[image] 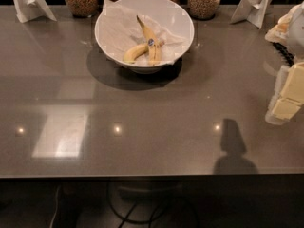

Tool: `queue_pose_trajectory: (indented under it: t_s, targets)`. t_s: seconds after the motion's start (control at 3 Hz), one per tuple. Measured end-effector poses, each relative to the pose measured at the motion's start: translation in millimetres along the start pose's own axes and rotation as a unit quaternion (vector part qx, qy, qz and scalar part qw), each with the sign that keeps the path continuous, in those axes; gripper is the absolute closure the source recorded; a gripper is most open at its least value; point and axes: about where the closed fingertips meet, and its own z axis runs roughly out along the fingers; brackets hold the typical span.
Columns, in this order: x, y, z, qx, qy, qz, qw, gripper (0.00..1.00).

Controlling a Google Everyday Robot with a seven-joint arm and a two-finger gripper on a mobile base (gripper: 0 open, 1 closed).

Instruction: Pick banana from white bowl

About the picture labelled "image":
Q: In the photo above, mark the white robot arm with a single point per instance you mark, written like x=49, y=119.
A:
x=289, y=32

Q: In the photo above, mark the white paper bowl liner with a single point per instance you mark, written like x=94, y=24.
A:
x=120, y=32

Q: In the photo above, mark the white ceramic bowl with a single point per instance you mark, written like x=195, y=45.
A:
x=164, y=13

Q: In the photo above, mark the long yellow stickered banana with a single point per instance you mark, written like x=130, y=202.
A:
x=154, y=48

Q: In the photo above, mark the right glass grain jar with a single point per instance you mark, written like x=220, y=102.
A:
x=203, y=9

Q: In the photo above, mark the right white paper stand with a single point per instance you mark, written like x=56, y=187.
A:
x=252, y=11

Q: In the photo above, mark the small curved yellow banana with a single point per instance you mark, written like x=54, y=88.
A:
x=133, y=53

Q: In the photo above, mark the left white paper stand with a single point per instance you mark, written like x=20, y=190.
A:
x=27, y=10

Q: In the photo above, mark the white paper stand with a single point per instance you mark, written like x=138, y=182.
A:
x=27, y=10
x=252, y=11

